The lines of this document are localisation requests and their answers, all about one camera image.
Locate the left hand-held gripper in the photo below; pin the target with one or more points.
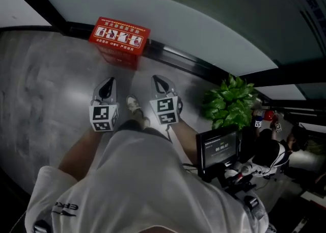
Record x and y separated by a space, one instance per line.
103 116

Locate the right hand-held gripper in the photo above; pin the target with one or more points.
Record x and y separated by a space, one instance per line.
165 110

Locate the person's left forearm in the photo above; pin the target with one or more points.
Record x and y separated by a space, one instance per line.
79 155

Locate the person's right forearm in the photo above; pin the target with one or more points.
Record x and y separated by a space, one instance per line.
187 142

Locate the dark red glossy object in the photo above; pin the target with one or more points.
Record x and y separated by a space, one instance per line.
265 115

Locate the person's white shoe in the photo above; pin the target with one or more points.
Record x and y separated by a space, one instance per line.
133 104

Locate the person's leg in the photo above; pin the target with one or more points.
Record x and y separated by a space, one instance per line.
142 119

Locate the person's dark shorts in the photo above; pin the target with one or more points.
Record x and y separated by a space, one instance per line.
132 126

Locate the green potted plant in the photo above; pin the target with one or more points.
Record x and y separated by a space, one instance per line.
229 102

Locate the black monitor screen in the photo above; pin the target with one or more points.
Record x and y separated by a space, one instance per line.
219 150

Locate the person's white shirt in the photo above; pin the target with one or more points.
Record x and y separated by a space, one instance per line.
142 183

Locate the black monitor mount rig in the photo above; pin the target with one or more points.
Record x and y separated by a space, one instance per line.
237 182

